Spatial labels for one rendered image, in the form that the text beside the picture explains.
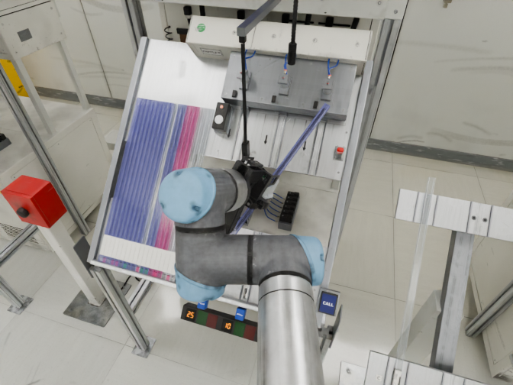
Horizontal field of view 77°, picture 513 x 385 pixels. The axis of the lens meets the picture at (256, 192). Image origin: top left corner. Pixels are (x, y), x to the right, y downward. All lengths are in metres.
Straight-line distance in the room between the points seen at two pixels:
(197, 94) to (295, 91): 0.30
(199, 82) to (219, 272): 0.68
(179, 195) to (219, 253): 0.10
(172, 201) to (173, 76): 0.67
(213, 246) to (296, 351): 0.18
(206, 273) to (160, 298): 1.35
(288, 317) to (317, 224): 0.85
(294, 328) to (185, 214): 0.20
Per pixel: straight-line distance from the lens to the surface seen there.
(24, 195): 1.35
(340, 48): 0.91
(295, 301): 0.42
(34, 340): 1.95
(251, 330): 0.94
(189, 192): 0.43
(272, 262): 0.45
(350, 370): 1.65
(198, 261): 0.47
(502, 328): 1.76
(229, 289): 0.92
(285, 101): 0.88
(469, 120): 2.77
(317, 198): 1.33
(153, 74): 1.11
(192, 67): 1.06
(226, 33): 0.97
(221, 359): 1.63
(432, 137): 2.80
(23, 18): 1.87
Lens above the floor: 1.53
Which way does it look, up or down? 43 degrees down
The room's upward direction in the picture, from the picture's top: straight up
